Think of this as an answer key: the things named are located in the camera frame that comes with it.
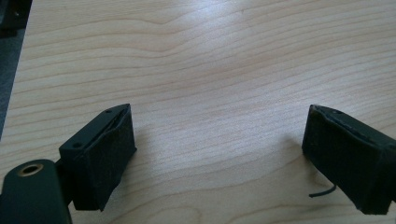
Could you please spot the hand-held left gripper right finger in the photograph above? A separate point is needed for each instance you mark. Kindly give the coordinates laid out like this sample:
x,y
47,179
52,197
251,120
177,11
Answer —
x,y
351,158

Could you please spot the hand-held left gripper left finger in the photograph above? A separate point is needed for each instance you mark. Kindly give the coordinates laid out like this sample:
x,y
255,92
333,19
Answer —
x,y
96,161

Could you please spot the dark blurred object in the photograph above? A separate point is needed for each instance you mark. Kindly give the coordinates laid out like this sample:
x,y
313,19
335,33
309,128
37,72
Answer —
x,y
12,15

